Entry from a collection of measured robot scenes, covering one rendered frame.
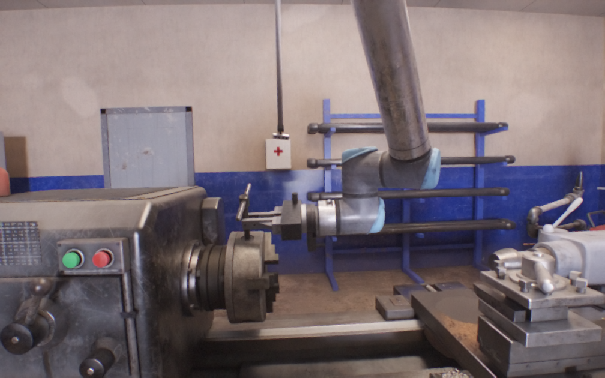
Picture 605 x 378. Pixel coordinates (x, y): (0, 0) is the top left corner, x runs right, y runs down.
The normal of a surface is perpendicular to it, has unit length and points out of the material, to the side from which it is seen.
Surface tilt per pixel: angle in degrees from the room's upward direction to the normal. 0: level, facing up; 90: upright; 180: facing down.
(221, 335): 48
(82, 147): 90
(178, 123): 90
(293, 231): 109
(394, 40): 121
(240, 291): 88
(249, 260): 54
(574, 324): 0
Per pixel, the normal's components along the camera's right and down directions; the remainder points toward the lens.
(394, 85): -0.22, 0.66
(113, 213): 0.03, -0.65
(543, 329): -0.02, -1.00
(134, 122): 0.06, 0.07
